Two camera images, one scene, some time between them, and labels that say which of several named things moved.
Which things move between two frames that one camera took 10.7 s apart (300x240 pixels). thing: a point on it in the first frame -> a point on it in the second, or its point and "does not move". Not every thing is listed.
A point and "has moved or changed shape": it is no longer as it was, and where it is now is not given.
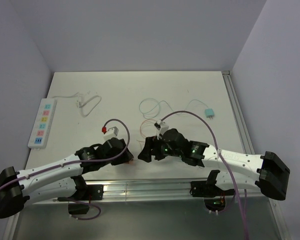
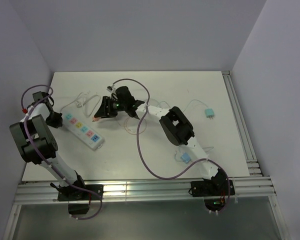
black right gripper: x=150 y=143 -> x=103 y=111
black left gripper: x=125 y=157 -> x=58 y=122
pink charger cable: x=140 y=131 -> x=144 y=130
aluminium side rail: x=247 y=145 does not move
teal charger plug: x=209 y=113 does not move
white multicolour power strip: x=42 y=123 has moved or changed shape
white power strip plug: x=81 y=100 does not move
